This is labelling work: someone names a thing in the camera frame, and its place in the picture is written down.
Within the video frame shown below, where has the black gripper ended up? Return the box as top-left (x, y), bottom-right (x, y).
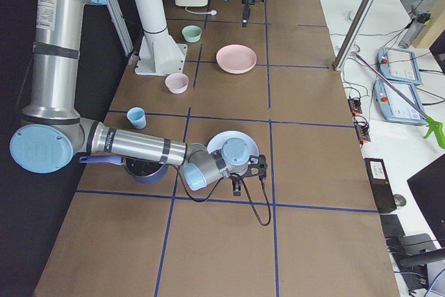
top-left (230, 176), bottom-right (243, 195)
top-left (242, 0), bottom-right (256, 28)

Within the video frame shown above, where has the blue plate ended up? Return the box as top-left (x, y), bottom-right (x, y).
top-left (207, 130), bottom-right (259, 164)

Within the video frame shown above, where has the pink plate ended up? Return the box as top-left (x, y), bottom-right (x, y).
top-left (216, 45), bottom-right (257, 74)

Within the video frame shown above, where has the green bowl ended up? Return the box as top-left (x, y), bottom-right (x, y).
top-left (181, 25), bottom-right (202, 43)

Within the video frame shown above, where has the blue saucepan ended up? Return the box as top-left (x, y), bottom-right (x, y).
top-left (78, 155), bottom-right (168, 184)

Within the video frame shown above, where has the pink bowl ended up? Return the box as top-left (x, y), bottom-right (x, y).
top-left (165, 73), bottom-right (189, 94)

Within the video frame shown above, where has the light blue cup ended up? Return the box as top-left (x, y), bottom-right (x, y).
top-left (127, 107), bottom-right (147, 129)

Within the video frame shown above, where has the black power box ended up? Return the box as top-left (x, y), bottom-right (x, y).
top-left (364, 158), bottom-right (396, 214)

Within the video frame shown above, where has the far teach pendant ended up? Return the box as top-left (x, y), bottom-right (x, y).
top-left (377, 47), bottom-right (422, 86)

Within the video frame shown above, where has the teach pendant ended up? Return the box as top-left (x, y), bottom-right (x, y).
top-left (374, 79), bottom-right (427, 125)
top-left (377, 47), bottom-right (422, 86)

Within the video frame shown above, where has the grey water bottle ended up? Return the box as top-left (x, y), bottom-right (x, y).
top-left (398, 13), bottom-right (431, 49)

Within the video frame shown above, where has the near teach pendant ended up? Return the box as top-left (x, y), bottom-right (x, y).
top-left (374, 79), bottom-right (427, 125)

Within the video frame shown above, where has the black monitor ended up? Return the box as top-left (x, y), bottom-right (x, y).
top-left (407, 159), bottom-right (444, 245)

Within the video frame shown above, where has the black camera cable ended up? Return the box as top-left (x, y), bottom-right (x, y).
top-left (179, 168), bottom-right (272, 227)

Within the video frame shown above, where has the white power plug cable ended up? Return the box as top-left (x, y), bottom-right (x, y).
top-left (184, 6), bottom-right (218, 17)

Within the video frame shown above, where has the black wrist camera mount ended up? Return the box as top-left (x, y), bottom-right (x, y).
top-left (243, 154), bottom-right (268, 183)

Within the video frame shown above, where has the white camera pole stand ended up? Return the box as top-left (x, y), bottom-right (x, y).
top-left (134, 0), bottom-right (187, 76)

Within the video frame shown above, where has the aluminium frame post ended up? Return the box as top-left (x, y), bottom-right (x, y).
top-left (332, 0), bottom-right (375, 72)

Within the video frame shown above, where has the green handled reacher grabber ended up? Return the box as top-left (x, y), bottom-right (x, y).
top-left (351, 51), bottom-right (445, 149)

